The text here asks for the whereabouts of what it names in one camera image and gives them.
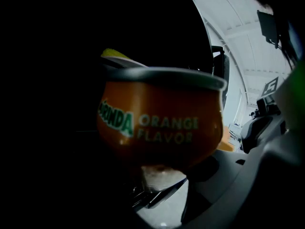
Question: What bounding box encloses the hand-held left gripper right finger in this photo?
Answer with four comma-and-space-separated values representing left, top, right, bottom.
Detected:
180, 122, 305, 229

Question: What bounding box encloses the black metal frame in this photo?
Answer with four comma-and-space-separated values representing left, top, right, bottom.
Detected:
211, 45, 227, 77

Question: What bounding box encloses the orange box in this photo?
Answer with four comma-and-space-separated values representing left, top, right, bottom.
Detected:
218, 125, 235, 152

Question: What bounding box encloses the black box device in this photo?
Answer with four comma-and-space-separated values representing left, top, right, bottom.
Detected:
256, 10, 281, 49

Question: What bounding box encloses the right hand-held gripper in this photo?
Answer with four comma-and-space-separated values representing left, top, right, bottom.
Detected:
240, 76, 286, 155

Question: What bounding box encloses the green plastic piece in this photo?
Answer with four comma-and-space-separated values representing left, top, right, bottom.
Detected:
277, 61, 305, 135

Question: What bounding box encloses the yellow and white lid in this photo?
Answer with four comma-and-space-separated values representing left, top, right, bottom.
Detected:
100, 48, 150, 69

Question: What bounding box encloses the orange drink can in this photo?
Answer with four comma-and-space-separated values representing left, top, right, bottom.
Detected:
96, 66, 227, 171

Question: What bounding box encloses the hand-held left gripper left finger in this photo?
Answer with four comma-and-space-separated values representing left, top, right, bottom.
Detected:
128, 165, 189, 209

